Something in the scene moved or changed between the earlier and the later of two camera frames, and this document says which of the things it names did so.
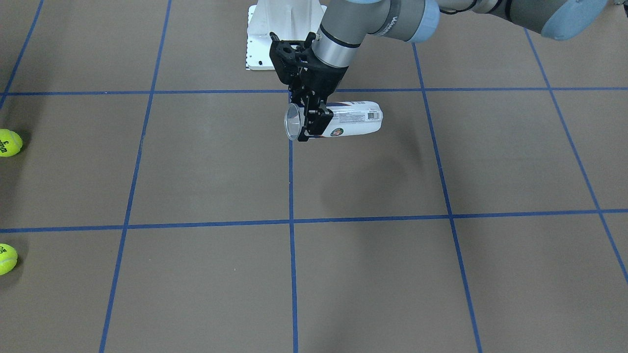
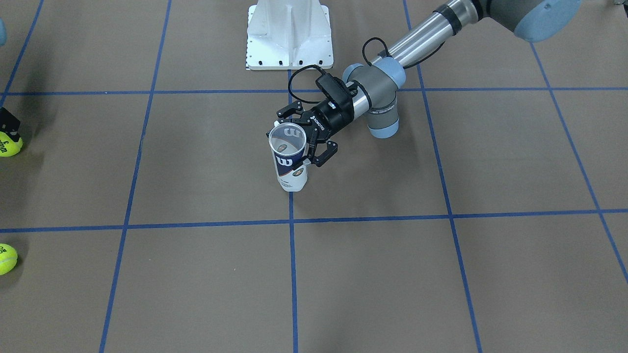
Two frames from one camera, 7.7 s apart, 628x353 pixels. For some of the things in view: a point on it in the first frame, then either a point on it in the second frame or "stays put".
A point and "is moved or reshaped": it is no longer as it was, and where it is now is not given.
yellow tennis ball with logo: [11, 143] stays put
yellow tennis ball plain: [8, 259] stays put
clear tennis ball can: [349, 118] is moved or reshaped
